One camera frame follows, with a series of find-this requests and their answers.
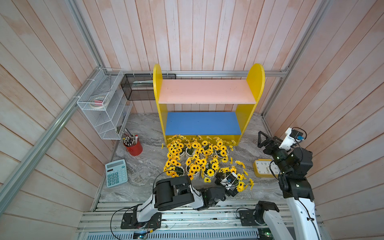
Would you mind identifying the sunflower pot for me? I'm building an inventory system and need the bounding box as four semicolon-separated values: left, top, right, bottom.
162;135;188;160
164;159;185;178
218;161;255;193
202;158;220;183
185;136;198;158
186;157;207;180
213;137;237;163
196;136;214;159

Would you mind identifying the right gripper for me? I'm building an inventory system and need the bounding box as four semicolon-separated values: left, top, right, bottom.
258;132;291;178

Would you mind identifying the tape roll in rack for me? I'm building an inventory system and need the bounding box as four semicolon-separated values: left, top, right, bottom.
89;96;110;110

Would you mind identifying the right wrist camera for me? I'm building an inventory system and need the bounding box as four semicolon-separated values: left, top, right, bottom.
279;127;305;151

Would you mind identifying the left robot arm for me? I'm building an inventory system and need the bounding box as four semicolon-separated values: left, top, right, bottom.
132;173;240;224

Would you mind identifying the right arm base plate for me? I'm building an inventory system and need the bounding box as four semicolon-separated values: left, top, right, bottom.
238;210;267;227

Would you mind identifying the light blue calculator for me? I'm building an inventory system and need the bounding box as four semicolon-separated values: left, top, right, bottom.
105;159;128;188

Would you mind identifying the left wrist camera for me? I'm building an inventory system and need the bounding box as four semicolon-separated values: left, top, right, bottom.
225;173;238;183

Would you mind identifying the red pen holder cup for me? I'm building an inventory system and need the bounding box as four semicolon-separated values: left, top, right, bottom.
123;128;143;156

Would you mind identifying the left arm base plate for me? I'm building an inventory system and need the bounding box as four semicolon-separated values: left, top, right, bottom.
121;212;162;230

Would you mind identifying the yellow two-tier shelf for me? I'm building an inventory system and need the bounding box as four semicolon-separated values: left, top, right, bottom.
153;64;266;146

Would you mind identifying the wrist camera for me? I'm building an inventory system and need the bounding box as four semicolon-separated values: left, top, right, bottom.
279;127;305;151
225;173;238;183

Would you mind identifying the white wire mesh rack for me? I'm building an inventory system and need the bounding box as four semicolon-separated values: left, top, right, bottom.
77;68;133;140

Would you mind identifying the black mesh basket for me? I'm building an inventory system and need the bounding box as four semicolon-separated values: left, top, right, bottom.
120;73;177;101

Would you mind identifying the yellow alarm clock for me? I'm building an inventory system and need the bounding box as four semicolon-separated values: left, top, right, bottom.
253;159;280;178

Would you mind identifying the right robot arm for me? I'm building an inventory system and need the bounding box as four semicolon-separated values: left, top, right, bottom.
258;127;321;240

